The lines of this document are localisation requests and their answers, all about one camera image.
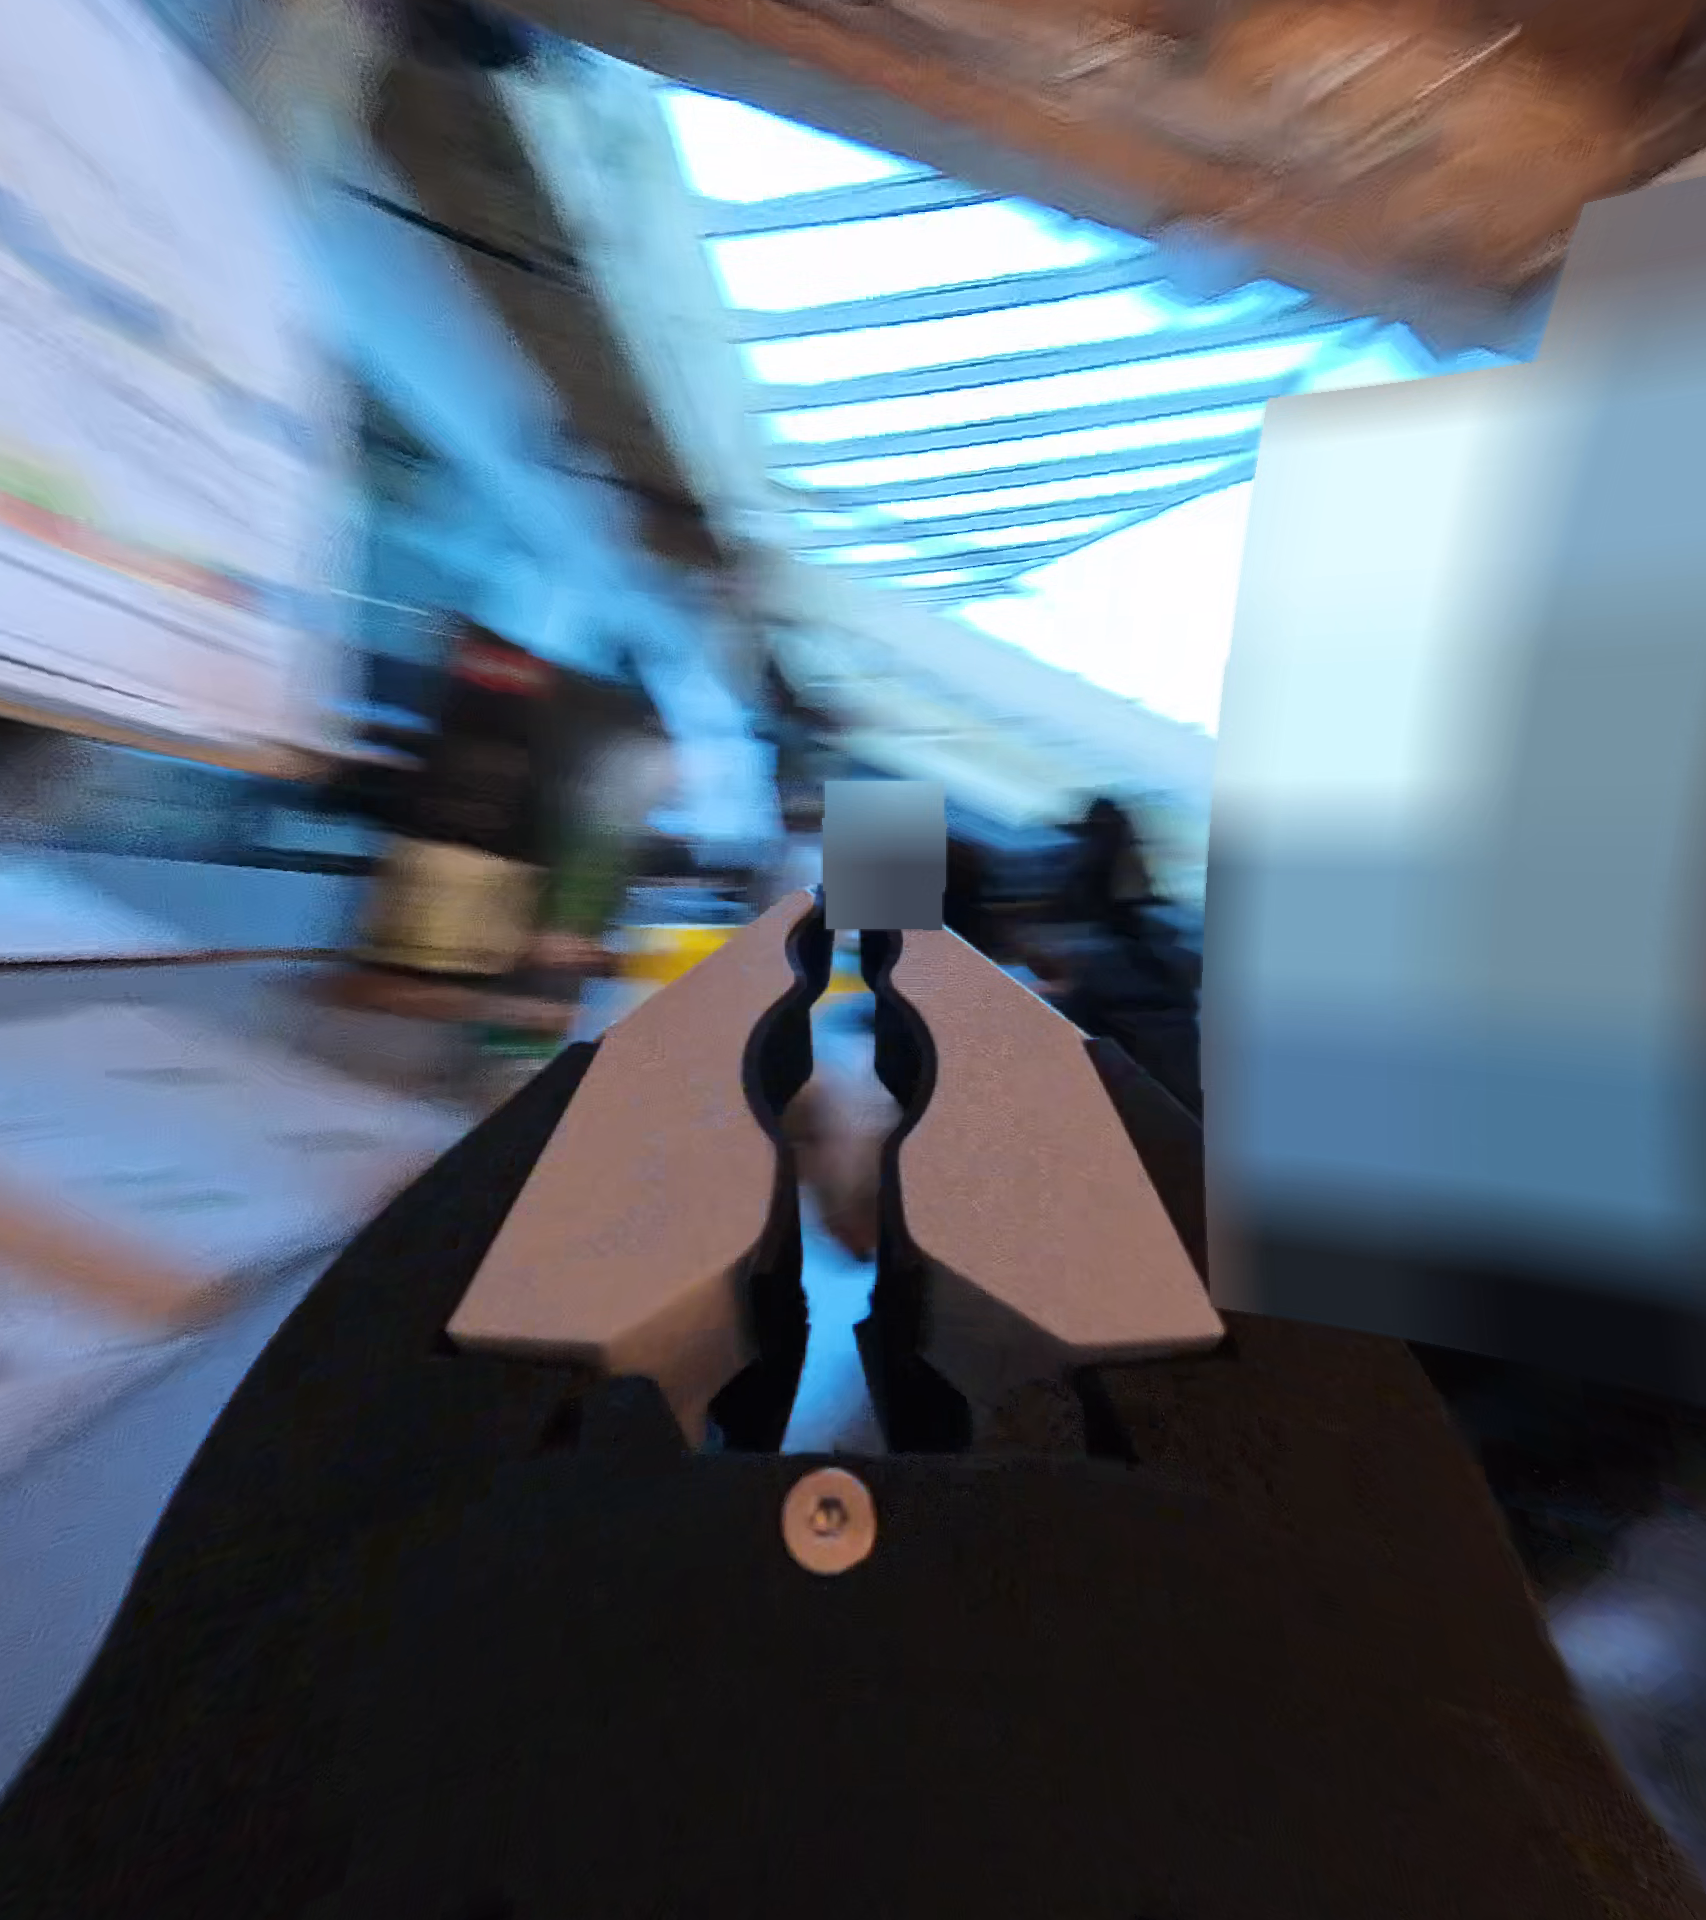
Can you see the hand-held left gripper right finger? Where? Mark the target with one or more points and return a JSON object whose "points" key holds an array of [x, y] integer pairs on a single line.
{"points": [[1050, 1186]]}

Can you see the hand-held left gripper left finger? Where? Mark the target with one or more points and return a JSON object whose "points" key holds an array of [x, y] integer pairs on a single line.
{"points": [[613, 1186]]}

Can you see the grey desk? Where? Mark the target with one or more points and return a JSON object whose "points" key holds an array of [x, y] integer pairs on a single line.
{"points": [[192, 1080]]}

